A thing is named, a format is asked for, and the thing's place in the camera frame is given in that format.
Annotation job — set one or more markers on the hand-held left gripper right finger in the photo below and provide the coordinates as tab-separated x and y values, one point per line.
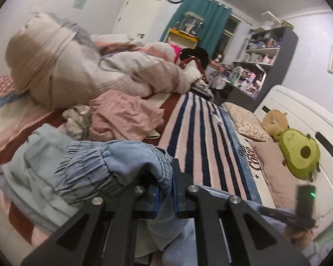
179	199

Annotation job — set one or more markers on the teal curtain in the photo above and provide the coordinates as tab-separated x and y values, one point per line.
202	19

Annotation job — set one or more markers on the bright pink cloth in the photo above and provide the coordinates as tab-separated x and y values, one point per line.
176	52

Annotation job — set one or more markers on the light blue garment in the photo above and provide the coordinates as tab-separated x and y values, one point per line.
30	166

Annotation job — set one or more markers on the yellow shelf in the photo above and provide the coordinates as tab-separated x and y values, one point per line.
183	37

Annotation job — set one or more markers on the blue denim pants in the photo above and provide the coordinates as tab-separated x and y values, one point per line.
113	166

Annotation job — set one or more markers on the clear display case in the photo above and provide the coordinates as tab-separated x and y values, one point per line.
191	23

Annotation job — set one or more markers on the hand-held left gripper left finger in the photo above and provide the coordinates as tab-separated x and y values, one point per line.
154	199

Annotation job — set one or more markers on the plain pink pillow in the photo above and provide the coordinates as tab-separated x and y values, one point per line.
272	166

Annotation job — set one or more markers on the star print bed sheet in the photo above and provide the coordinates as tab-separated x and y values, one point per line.
14	119

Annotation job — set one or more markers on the brown plush toy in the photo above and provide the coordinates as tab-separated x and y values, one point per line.
274	122

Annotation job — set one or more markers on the beige pink rolled quilt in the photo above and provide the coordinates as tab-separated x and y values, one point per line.
72	69

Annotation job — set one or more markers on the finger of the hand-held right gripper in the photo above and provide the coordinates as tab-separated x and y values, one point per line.
277	214

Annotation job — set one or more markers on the pink garment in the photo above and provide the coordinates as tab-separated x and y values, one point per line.
122	113

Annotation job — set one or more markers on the person's right hand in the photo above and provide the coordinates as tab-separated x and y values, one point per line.
298	237

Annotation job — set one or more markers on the white door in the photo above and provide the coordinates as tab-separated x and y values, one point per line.
140	16

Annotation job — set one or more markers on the striped plush blanket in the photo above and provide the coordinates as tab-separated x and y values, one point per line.
202	133

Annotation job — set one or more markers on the white bed headboard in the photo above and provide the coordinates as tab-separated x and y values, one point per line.
308	116

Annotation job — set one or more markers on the grey white crumpled cloth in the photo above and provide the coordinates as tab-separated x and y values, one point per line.
76	120

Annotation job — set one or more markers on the floral patterned pillow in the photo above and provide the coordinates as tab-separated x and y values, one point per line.
245	122

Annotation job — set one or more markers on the black clothing pile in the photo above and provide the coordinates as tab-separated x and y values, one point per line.
195	55

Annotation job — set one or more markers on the green avocado plush toy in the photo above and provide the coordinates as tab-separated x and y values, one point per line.
297	149

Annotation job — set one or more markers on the grey bookshelf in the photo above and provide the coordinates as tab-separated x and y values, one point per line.
280	69

